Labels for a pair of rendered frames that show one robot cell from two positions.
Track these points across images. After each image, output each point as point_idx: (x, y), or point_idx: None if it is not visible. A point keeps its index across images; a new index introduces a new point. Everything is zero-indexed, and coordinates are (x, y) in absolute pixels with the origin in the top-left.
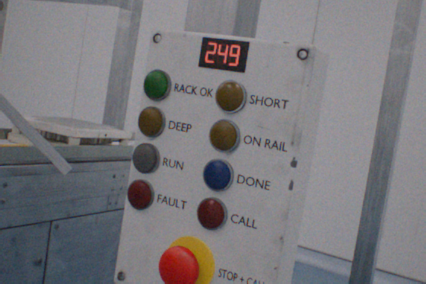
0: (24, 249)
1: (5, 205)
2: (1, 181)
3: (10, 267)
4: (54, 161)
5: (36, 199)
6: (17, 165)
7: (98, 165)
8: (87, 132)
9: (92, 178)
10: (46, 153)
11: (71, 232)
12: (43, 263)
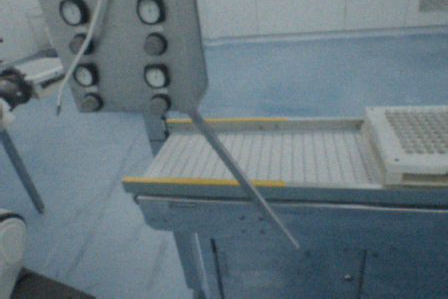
0: (325, 264)
1: (267, 235)
2: (256, 215)
3: (307, 273)
4: (276, 231)
5: (312, 236)
6: (273, 203)
7: (435, 214)
8: (417, 167)
9: (423, 227)
10: (267, 218)
11: (404, 264)
12: (356, 281)
